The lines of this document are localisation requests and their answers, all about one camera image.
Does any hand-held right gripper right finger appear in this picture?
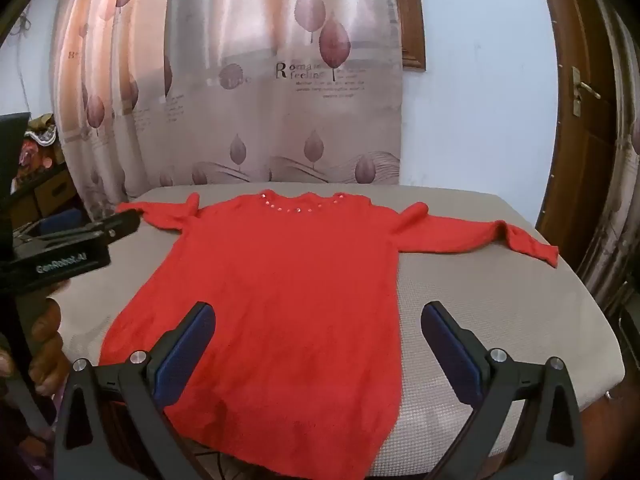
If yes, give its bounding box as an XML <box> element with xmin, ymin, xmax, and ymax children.
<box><xmin>421</xmin><ymin>301</ymin><xmax>587</xmax><ymax>480</ymax></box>

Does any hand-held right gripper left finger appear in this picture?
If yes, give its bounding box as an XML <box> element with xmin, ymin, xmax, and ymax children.
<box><xmin>52</xmin><ymin>301</ymin><xmax>217</xmax><ymax>480</ymax></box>

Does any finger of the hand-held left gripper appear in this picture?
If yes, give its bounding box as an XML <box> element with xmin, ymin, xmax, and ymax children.
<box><xmin>20</xmin><ymin>209</ymin><xmax>142</xmax><ymax>252</ymax></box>

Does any red knit sweater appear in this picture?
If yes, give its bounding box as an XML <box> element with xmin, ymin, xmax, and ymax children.
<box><xmin>98</xmin><ymin>190</ymin><xmax>559</xmax><ymax>479</ymax></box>

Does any person's left hand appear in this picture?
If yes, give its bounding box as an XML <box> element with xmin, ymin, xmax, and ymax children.
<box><xmin>29</xmin><ymin>282</ymin><xmax>72</xmax><ymax>397</ymax></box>

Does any patterned floral cloth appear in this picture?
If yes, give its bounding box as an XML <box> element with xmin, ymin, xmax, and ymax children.
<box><xmin>19</xmin><ymin>114</ymin><xmax>67</xmax><ymax>173</ymax></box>

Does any leaf print curtain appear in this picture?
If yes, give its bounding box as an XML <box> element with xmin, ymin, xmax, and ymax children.
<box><xmin>51</xmin><ymin>0</ymin><xmax>404</xmax><ymax>213</ymax></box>

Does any brown wooden door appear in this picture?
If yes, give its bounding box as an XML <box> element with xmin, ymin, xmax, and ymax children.
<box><xmin>534</xmin><ymin>0</ymin><xmax>640</xmax><ymax>306</ymax></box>

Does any brass door handle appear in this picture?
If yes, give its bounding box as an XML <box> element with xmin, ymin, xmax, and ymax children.
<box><xmin>571</xmin><ymin>65</ymin><xmax>602</xmax><ymax>117</ymax></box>

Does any wooden window frame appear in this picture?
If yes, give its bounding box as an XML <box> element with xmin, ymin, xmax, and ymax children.
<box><xmin>391</xmin><ymin>0</ymin><xmax>427</xmax><ymax>70</ymax></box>

